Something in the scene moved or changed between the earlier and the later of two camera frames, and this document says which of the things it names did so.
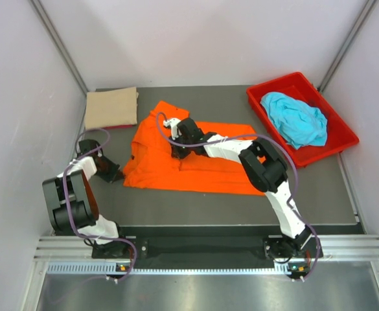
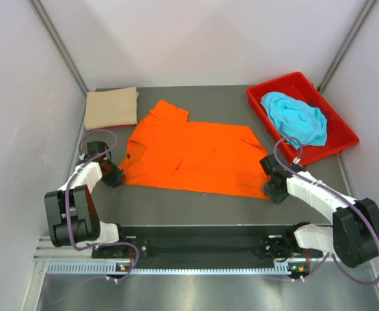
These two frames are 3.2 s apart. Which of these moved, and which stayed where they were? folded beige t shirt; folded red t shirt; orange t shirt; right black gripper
Moved: right black gripper
Stayed: folded beige t shirt; orange t shirt; folded red t shirt
